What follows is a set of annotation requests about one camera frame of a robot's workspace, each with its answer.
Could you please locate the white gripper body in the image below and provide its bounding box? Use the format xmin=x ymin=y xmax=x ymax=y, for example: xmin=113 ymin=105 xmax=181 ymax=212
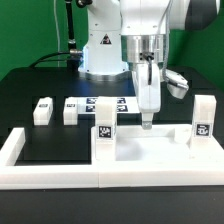
xmin=132 ymin=63 xmax=189 ymax=114

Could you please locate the white desk top tray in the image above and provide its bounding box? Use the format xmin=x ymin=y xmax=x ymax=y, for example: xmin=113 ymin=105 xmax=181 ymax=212
xmin=91 ymin=124 xmax=224 ymax=167

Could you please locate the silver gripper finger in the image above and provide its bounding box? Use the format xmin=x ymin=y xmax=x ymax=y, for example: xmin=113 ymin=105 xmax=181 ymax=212
xmin=142 ymin=113 xmax=153 ymax=130

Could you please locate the black camera stand pole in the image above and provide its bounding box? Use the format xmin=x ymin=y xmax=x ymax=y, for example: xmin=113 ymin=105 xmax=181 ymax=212
xmin=65 ymin=0 xmax=77 ymax=71

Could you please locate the black cable bundle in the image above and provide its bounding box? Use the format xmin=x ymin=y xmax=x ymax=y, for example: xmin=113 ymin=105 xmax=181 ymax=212
xmin=29 ymin=50 xmax=83 ymax=69

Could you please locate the white hanging cable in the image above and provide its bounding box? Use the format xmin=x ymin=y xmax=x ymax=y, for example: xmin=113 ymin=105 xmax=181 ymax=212
xmin=53 ymin=0 xmax=62 ymax=68

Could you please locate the fiducial marker base sheet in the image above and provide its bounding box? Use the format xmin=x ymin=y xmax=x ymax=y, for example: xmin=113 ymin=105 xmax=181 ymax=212
xmin=78 ymin=96 xmax=139 ymax=114

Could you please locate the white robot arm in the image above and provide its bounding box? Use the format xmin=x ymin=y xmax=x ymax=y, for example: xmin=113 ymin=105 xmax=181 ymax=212
xmin=76 ymin=0 xmax=220 ymax=129

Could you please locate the white U-shaped obstacle fence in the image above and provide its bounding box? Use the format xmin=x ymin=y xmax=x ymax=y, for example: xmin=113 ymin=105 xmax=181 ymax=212
xmin=0 ymin=128 xmax=224 ymax=190

